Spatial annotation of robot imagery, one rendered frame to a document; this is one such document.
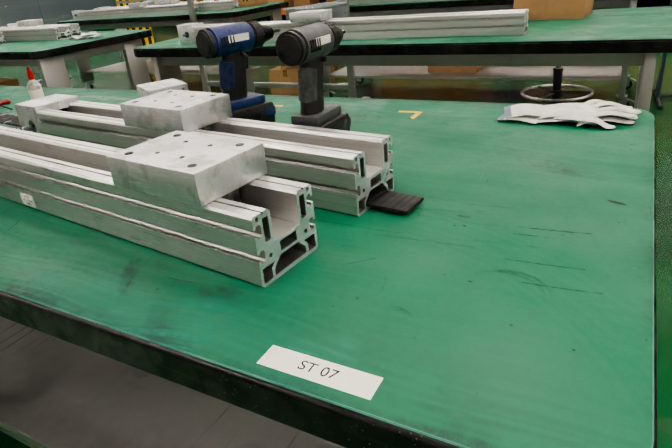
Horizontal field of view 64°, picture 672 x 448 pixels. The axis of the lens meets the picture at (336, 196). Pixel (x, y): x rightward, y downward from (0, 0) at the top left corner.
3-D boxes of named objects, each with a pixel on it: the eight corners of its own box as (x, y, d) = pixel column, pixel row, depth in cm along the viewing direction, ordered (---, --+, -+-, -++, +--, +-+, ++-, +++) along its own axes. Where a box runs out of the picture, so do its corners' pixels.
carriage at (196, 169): (119, 206, 68) (105, 155, 65) (186, 175, 76) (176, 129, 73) (205, 230, 59) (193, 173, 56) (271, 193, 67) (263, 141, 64)
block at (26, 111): (16, 148, 119) (2, 107, 115) (68, 132, 128) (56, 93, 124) (37, 153, 114) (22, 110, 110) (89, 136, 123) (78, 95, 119)
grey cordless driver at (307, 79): (283, 154, 99) (266, 31, 90) (335, 123, 114) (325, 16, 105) (318, 157, 95) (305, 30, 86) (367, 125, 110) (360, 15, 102)
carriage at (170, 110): (128, 140, 95) (118, 103, 93) (176, 123, 103) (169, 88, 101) (187, 150, 86) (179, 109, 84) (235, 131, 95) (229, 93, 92)
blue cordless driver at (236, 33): (209, 132, 117) (189, 28, 108) (280, 110, 129) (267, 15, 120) (229, 138, 111) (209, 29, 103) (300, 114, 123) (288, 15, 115)
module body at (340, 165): (48, 150, 116) (35, 111, 112) (89, 136, 123) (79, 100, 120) (358, 217, 71) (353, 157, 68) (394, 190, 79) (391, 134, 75)
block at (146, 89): (135, 126, 127) (125, 87, 124) (181, 116, 133) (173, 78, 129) (147, 134, 120) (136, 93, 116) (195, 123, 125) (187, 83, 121)
